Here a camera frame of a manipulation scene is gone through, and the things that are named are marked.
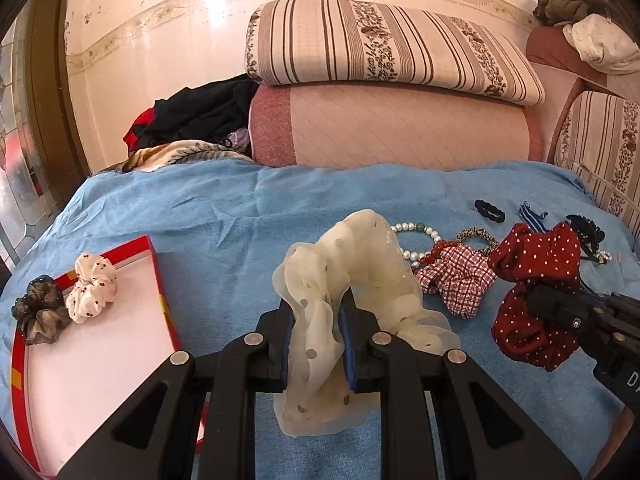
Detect red bordered white tray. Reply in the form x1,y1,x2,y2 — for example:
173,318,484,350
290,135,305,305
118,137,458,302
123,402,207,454
10,236,181,478

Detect stained glass door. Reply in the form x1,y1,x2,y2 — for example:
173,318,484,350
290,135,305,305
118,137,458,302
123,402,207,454
0,6,58,270

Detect red white plaid scrunchie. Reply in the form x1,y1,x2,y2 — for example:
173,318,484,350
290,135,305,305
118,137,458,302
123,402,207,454
414,242,497,318

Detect black hair claw clip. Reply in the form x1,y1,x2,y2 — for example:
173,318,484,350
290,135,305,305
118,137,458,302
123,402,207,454
565,214,612,264

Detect black sheer beaded scrunchie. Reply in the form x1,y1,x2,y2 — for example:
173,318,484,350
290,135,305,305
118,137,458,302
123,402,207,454
11,275,72,346

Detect patterned beige scarf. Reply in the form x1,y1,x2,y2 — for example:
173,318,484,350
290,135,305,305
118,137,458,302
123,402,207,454
115,140,252,174

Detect white pearl bead bracelet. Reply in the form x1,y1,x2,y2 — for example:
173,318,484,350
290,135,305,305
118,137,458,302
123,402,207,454
389,221,444,269

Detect white cherry print scrunchie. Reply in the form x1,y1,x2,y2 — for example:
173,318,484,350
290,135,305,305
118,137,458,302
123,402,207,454
65,252,117,324

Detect cream sheer dotted scrunchie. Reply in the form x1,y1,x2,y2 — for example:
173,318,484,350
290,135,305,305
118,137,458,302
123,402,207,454
272,209,460,437

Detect pink quilted side cushion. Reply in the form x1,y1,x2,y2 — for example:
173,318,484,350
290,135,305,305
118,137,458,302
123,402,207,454
525,26,639,162

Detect leopard print hair tie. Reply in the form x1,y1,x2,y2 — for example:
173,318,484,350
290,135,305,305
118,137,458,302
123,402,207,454
455,226,501,258

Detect red bead bracelet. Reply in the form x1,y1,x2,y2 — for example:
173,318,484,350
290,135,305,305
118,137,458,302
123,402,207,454
418,239,461,268

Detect pink quilted bolster cushion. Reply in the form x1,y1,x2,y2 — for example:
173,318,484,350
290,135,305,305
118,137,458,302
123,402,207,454
248,82,544,170

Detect olive and white clothes pile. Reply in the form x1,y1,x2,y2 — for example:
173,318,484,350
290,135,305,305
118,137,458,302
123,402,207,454
533,0,639,76

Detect black fuzzy hair tie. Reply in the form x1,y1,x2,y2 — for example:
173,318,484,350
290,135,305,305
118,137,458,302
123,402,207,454
473,198,508,226

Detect dark red polka-dot scrunchie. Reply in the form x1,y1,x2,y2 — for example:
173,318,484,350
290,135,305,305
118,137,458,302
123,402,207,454
487,220,585,373

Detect black and red clothes pile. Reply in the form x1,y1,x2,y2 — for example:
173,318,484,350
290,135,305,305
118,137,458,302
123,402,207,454
122,74,258,153

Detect striped floral side pillow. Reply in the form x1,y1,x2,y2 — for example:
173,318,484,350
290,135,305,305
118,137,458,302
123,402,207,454
553,91,640,237

